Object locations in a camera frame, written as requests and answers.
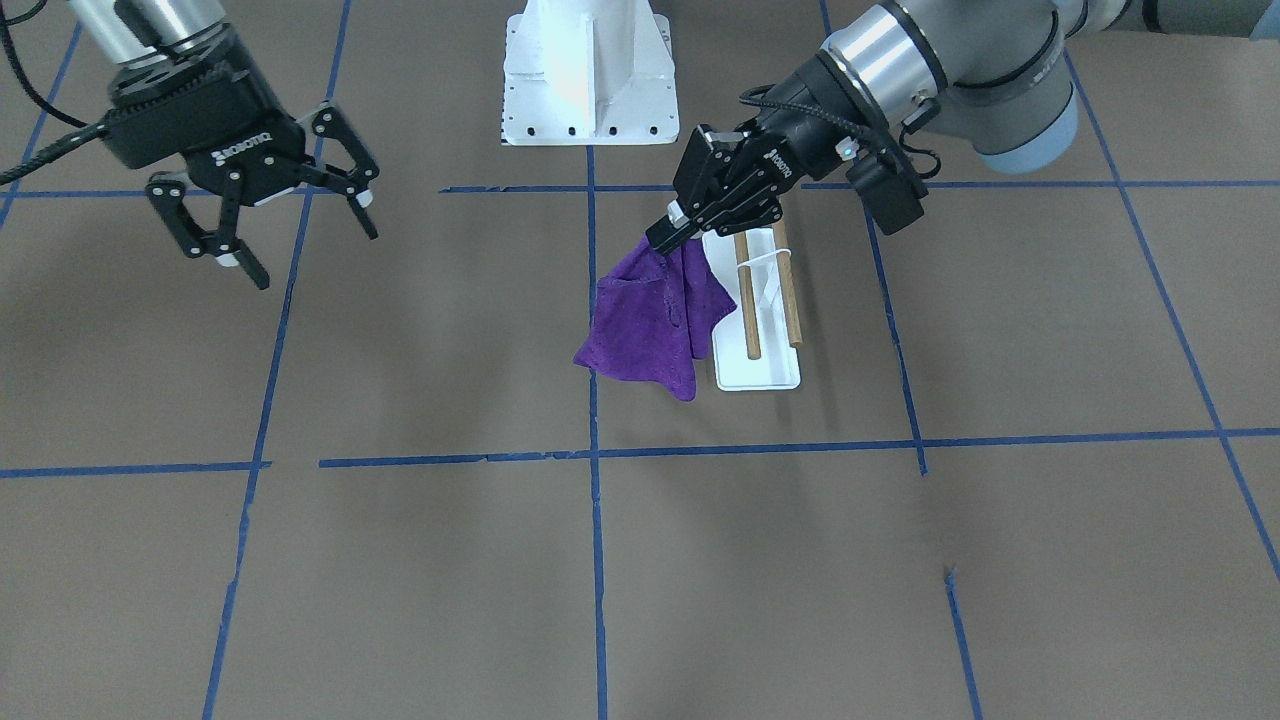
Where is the wooden rack rod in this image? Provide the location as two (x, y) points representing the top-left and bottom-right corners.
(772, 220), (804, 348)
(733, 232), (762, 361)

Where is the white rack wire stand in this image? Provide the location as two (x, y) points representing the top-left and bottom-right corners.
(737, 249), (791, 313)

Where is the purple towel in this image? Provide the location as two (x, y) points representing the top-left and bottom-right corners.
(573, 240), (737, 402)

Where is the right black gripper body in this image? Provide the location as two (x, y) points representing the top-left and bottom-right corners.
(102, 29), (311, 205)

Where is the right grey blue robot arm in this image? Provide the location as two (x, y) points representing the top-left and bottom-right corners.
(70, 1), (380, 290)

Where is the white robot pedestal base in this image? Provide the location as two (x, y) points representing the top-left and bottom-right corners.
(500, 1), (680, 146)

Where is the white rack base plate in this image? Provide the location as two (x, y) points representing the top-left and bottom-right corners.
(703, 225), (801, 392)

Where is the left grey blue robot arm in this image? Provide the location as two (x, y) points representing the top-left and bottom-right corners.
(645, 1), (1277, 255)

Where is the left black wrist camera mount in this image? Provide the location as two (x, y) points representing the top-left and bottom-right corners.
(846, 97), (942, 234)

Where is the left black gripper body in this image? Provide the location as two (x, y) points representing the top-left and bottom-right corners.
(673, 55), (884, 225)

